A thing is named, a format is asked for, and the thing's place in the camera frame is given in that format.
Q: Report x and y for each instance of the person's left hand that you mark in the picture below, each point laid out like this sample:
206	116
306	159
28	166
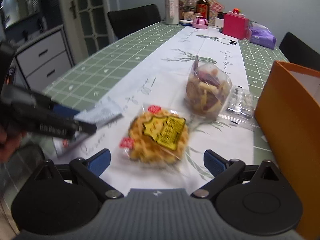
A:
9	144

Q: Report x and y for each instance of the orange cardboard box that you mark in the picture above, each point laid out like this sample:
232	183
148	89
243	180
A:
288	114

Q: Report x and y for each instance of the green grid tablecloth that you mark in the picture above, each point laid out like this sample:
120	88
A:
92	80

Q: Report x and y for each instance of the black chair left side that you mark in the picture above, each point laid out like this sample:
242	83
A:
125	22

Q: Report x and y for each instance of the glass panel door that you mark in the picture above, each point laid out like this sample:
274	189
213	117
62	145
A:
87	27

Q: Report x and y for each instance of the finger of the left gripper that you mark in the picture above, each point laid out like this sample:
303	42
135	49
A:
83	129
64	111

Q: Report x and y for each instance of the red fruit toy on dish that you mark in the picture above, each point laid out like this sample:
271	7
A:
236	11

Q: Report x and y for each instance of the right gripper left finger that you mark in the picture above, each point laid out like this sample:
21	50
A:
88	171

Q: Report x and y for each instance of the clear plastic water bottle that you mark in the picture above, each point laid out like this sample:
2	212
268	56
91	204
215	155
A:
190	6

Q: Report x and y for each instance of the black chair near wall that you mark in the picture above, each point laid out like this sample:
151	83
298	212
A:
297	52

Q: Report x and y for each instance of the white drawer cabinet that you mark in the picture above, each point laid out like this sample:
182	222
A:
43	59

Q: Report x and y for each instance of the small beige radio box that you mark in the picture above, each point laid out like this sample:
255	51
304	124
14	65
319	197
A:
190	16

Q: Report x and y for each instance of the pink round container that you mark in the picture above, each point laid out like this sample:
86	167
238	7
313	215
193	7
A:
200	23

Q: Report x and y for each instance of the small clear nut packet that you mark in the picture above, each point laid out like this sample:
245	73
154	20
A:
239	106

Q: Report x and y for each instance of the white deer table runner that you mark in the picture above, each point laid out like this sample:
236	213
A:
161	80

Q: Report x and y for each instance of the white long snack packet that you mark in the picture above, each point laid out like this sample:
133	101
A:
90	120

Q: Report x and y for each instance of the white pink tumbler bottle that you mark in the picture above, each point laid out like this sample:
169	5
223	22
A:
172	12

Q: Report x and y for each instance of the yellow label waffle pack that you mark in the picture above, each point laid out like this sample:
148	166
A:
156	136

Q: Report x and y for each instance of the patterned cards board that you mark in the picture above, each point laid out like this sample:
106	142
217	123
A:
215	7

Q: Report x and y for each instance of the purple tissue pack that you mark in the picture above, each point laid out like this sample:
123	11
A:
260	35

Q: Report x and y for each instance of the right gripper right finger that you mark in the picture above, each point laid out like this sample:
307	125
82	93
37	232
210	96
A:
226	173

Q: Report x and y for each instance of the magenta square box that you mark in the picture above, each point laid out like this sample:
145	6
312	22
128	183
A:
235	26

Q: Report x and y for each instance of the small black clip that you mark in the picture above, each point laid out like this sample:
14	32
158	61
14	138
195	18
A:
233	42

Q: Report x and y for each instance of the clear bag mixed veggie chips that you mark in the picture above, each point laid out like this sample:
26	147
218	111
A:
207	89

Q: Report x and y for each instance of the dark brown liquor bottle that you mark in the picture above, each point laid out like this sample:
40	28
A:
203	8

